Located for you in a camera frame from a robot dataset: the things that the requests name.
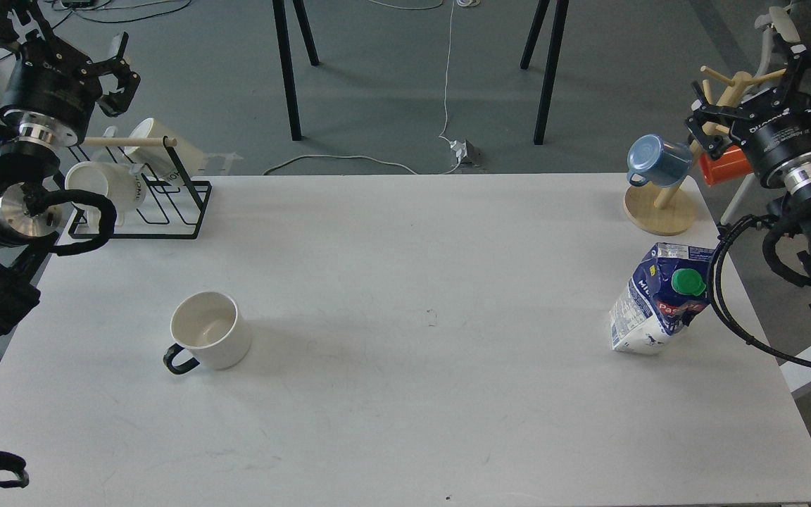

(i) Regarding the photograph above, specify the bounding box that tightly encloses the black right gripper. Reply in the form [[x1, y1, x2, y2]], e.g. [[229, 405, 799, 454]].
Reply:
[[685, 43, 811, 189]]

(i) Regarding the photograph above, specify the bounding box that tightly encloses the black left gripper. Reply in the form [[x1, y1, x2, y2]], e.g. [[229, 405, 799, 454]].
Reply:
[[0, 1, 142, 146]]

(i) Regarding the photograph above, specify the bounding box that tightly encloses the white mug black handle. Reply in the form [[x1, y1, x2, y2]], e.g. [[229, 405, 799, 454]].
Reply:
[[162, 292, 254, 375]]

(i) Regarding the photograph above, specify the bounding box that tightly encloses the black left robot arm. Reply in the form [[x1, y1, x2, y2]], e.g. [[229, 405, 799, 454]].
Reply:
[[0, 1, 141, 337]]

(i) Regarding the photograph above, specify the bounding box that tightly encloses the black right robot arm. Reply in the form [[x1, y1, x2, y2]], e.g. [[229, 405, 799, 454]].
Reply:
[[686, 37, 811, 369]]

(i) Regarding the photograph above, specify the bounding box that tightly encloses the blue white milk carton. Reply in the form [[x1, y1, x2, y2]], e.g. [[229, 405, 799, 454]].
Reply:
[[609, 243, 715, 354]]

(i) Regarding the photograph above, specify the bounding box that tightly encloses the orange mug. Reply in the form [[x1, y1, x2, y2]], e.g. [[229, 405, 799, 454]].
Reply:
[[698, 146, 753, 187]]

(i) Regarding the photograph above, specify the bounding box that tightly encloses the blue mug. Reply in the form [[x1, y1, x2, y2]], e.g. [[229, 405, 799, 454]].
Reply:
[[627, 134, 694, 187]]

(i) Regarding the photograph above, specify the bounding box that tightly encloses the white mug on rack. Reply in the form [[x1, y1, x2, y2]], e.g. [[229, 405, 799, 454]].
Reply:
[[65, 161, 148, 227]]

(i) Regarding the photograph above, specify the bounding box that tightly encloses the wooden mug tree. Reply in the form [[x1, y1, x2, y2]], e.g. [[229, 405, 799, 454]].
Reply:
[[622, 66, 786, 237]]

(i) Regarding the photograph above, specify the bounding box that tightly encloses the cream mug on rack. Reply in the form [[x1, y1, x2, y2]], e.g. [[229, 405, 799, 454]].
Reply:
[[124, 118, 206, 185]]

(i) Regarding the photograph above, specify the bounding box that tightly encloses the black table leg left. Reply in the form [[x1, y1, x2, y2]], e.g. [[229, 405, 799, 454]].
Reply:
[[271, 1, 320, 142]]

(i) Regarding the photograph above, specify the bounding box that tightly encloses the black table leg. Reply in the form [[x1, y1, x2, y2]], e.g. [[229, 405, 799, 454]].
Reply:
[[520, 1, 570, 146], [271, 1, 320, 142]]

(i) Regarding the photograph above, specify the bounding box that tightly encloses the black table leg right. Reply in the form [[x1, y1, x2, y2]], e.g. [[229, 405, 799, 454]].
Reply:
[[520, 1, 570, 146]]

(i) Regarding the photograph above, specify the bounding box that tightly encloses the white power plug adapter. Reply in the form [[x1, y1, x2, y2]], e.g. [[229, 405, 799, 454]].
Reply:
[[448, 140, 482, 169]]

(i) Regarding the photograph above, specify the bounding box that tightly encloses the black wire cup rack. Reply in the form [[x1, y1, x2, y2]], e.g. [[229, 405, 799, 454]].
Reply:
[[87, 136, 213, 239]]

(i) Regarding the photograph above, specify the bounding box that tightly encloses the white power cable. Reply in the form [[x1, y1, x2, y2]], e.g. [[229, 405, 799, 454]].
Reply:
[[263, 0, 480, 176]]

